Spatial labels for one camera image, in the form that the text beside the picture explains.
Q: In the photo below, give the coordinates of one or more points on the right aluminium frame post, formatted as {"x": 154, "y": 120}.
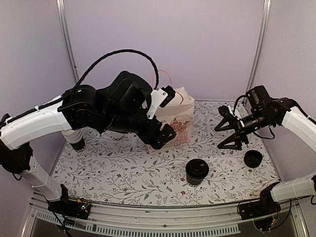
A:
{"x": 260, "y": 43}

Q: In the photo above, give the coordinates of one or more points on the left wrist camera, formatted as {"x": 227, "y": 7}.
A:
{"x": 159, "y": 97}

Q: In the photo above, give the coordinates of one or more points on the aluminium frame post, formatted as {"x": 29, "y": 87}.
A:
{"x": 66, "y": 38}
{"x": 260, "y": 43}

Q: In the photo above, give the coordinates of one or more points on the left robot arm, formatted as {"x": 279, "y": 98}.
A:
{"x": 128, "y": 105}

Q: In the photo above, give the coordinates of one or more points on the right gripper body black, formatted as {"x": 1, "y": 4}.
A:
{"x": 240, "y": 132}

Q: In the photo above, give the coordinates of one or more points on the stack of paper cups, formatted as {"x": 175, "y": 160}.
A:
{"x": 75, "y": 139}

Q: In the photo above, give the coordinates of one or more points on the left aluminium frame post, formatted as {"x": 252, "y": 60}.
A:
{"x": 66, "y": 38}

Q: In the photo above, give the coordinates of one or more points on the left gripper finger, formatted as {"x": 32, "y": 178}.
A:
{"x": 159, "y": 142}
{"x": 168, "y": 130}

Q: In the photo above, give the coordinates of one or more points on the stack of black lids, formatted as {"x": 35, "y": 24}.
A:
{"x": 253, "y": 158}

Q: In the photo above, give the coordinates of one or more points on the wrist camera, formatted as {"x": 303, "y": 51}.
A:
{"x": 227, "y": 114}
{"x": 159, "y": 97}

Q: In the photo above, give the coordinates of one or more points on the front aluminium rail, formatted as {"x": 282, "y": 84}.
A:
{"x": 120, "y": 220}

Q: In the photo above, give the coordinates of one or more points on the paper takeout bag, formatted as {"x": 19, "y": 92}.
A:
{"x": 179, "y": 115}

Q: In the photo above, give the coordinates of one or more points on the black plastic cup lid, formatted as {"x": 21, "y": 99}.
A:
{"x": 197, "y": 167}

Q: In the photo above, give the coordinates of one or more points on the white cup holding straws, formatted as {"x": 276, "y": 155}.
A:
{"x": 119, "y": 137}

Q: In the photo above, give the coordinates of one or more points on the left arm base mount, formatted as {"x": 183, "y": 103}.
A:
{"x": 78, "y": 209}

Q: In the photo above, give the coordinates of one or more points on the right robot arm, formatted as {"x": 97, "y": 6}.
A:
{"x": 267, "y": 111}

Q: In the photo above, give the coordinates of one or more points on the black white paper cup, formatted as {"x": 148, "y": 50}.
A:
{"x": 194, "y": 181}

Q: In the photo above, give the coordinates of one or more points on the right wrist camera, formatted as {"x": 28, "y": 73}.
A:
{"x": 227, "y": 114}

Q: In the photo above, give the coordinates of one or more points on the floral table mat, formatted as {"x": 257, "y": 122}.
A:
{"x": 125, "y": 172}

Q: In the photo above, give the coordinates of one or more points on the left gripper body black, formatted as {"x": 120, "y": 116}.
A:
{"x": 149, "y": 136}

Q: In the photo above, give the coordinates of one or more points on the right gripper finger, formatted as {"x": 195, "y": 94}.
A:
{"x": 227, "y": 123}
{"x": 233, "y": 142}

